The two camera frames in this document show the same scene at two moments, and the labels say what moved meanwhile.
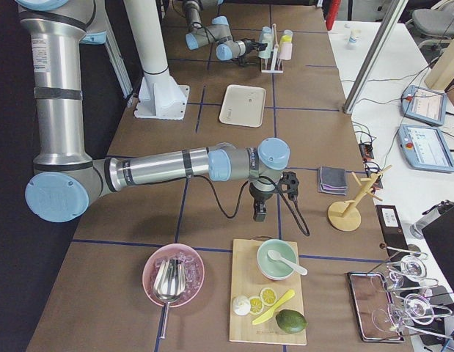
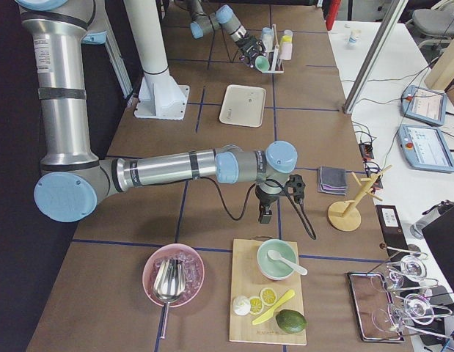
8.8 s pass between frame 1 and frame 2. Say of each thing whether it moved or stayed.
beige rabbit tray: stayed
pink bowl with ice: stayed
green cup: moved
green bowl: stayed
